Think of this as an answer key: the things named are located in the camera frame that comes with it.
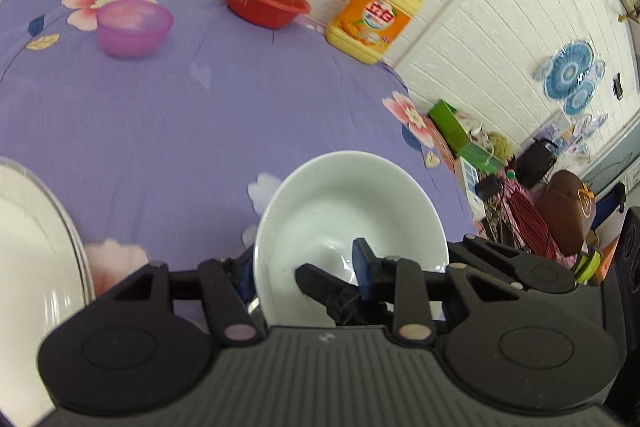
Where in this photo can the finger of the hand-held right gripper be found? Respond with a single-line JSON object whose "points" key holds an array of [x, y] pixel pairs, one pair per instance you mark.
{"points": [[530, 269]]}

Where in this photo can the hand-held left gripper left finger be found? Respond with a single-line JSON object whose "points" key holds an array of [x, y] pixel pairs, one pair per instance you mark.
{"points": [[217, 297]]}

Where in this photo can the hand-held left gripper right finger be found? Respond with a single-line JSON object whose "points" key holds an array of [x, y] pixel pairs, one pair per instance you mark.
{"points": [[366, 272]]}

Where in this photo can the white ceramic bowl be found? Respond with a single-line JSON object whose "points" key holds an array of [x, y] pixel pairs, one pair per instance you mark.
{"points": [[340, 202]]}

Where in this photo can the white plate with blue rim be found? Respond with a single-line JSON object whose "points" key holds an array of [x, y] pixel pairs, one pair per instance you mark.
{"points": [[30, 282]]}

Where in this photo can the red knitted cloth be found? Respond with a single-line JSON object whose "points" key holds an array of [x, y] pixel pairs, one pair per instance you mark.
{"points": [[527, 222]]}

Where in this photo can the black power adapter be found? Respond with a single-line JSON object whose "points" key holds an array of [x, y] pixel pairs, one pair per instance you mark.
{"points": [[489, 187]]}

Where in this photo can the white power strip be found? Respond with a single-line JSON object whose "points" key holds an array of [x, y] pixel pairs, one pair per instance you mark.
{"points": [[470, 179]]}

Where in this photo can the yellow loofah sponge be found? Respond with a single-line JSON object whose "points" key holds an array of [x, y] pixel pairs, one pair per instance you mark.
{"points": [[500, 144]]}

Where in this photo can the green box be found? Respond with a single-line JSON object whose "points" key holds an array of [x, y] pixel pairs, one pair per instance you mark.
{"points": [[450, 127]]}

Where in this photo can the purple floral tablecloth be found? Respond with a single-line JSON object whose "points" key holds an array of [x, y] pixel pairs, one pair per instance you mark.
{"points": [[175, 132]]}

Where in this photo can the medium blue paper fan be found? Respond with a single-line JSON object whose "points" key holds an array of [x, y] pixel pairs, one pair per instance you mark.
{"points": [[580, 99]]}

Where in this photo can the large blue paper fan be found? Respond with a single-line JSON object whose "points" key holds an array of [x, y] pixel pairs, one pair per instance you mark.
{"points": [[569, 68]]}

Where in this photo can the yellow detergent bottle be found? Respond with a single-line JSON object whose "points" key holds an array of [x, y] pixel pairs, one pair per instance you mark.
{"points": [[370, 19]]}

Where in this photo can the purple plastic bowl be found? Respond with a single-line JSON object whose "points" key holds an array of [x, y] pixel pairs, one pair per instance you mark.
{"points": [[132, 32]]}

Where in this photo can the black wall sign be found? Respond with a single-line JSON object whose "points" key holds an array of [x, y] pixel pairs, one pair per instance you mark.
{"points": [[618, 86]]}

